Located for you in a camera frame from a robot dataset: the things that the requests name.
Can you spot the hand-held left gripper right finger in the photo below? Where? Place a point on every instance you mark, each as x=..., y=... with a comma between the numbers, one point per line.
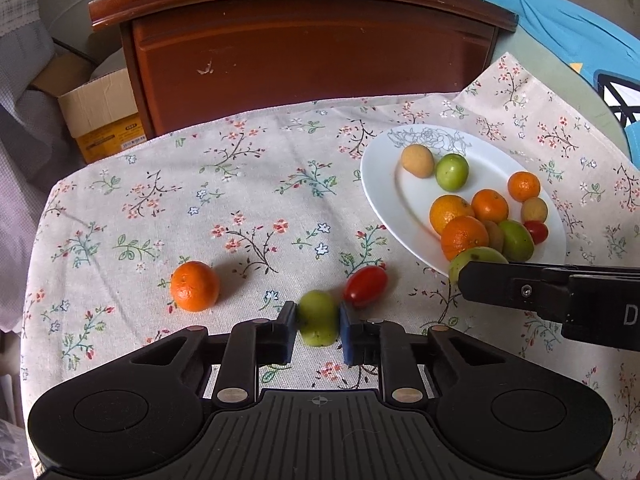
x=347, y=335

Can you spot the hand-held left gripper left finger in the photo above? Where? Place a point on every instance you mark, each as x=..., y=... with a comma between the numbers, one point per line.
x=287, y=332

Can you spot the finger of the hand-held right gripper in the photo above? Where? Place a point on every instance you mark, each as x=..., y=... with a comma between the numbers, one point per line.
x=515, y=287

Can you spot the green jujube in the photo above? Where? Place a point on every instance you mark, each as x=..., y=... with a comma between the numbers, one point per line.
x=517, y=240
x=318, y=317
x=452, y=172
x=472, y=256

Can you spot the brown kiwi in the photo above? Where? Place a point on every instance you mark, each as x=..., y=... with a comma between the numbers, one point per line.
x=495, y=235

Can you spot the red cherry tomato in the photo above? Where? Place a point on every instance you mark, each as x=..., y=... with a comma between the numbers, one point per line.
x=365, y=286
x=536, y=231

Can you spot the large mandarin orange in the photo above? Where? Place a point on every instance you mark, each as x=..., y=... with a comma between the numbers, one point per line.
x=450, y=212

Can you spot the white oval plate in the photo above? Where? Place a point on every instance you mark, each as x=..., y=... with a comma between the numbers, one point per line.
x=400, y=200

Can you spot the pale tan round fruit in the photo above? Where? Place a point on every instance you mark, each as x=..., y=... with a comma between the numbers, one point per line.
x=417, y=161

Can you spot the small mandarin orange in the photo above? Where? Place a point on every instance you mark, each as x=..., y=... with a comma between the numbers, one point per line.
x=524, y=186

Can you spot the floral tablecloth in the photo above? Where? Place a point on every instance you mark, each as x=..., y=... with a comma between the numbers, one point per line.
x=150, y=210

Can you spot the pale green bed sheet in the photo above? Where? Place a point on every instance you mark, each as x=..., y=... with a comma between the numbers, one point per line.
x=550, y=72

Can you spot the blue blanket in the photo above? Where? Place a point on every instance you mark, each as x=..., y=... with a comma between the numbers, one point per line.
x=565, y=15

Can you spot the cardboard box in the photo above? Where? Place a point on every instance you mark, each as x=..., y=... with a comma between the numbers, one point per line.
x=100, y=115

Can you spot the lilac checked cover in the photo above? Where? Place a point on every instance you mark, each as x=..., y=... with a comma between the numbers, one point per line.
x=25, y=160

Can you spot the white bundle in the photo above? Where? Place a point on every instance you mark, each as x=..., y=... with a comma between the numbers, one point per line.
x=110, y=67

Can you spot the plaid cloth with lace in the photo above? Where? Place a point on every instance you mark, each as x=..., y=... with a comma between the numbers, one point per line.
x=17, y=0

